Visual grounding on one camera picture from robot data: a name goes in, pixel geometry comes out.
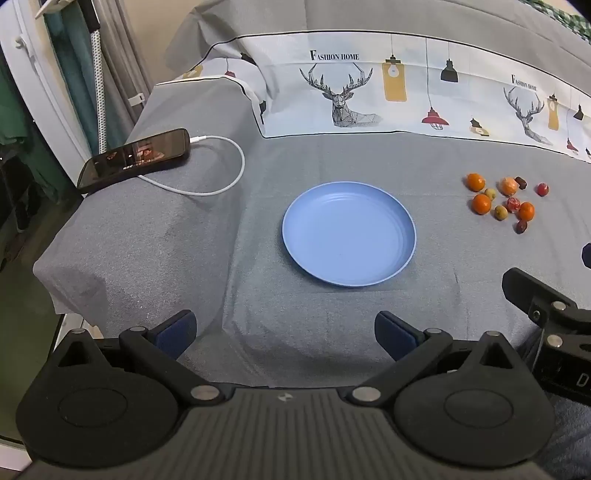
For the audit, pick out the teal cloth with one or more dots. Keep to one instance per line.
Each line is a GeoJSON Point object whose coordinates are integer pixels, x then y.
{"type": "Point", "coordinates": [74, 69]}

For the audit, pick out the yellow-brown longan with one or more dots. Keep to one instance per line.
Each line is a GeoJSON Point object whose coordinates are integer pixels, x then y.
{"type": "Point", "coordinates": [490, 194]}
{"type": "Point", "coordinates": [500, 213]}

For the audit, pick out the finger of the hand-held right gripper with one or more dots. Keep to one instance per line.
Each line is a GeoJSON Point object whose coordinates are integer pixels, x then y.
{"type": "Point", "coordinates": [587, 256]}
{"type": "Point", "coordinates": [531, 295]}

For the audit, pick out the red wrapped round fruit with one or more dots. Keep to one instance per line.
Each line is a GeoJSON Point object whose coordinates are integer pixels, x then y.
{"type": "Point", "coordinates": [513, 203]}

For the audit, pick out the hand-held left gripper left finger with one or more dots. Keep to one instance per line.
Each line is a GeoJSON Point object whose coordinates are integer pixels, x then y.
{"type": "Point", "coordinates": [178, 331]}

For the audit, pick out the blue plate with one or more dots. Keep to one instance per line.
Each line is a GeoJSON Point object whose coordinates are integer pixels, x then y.
{"type": "Point", "coordinates": [346, 230]}

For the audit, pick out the green leaf patterned cloth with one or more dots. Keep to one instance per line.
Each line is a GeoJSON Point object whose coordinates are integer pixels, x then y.
{"type": "Point", "coordinates": [575, 21]}

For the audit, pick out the dark red date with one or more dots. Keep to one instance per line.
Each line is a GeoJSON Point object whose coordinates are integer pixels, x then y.
{"type": "Point", "coordinates": [521, 182]}
{"type": "Point", "coordinates": [521, 226]}

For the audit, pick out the deer printed blanket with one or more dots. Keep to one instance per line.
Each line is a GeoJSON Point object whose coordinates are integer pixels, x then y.
{"type": "Point", "coordinates": [351, 92]}

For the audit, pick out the white dotted pole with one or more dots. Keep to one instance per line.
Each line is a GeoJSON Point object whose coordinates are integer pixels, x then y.
{"type": "Point", "coordinates": [98, 83]}

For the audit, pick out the small orange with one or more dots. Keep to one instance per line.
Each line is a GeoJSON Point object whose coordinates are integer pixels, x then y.
{"type": "Point", "coordinates": [526, 211]}
{"type": "Point", "coordinates": [482, 203]}

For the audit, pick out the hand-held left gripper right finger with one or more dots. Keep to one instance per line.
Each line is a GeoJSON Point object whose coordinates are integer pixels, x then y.
{"type": "Point", "coordinates": [392, 333]}

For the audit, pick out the white door frame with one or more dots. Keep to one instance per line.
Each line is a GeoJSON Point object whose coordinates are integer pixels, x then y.
{"type": "Point", "coordinates": [27, 64]}

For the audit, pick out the grey curtain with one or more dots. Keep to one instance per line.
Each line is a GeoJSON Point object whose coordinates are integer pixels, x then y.
{"type": "Point", "coordinates": [124, 50]}

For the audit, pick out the small red round fruit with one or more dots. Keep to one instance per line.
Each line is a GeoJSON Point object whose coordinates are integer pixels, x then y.
{"type": "Point", "coordinates": [542, 189]}

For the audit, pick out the plastic orange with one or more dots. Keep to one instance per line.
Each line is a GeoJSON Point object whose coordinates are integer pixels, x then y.
{"type": "Point", "coordinates": [475, 182]}
{"type": "Point", "coordinates": [509, 185]}

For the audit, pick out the black smartphone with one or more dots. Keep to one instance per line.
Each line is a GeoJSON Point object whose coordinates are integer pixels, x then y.
{"type": "Point", "coordinates": [134, 159]}

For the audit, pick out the small white clip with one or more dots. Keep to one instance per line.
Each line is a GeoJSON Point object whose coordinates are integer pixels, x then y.
{"type": "Point", "coordinates": [136, 98]}

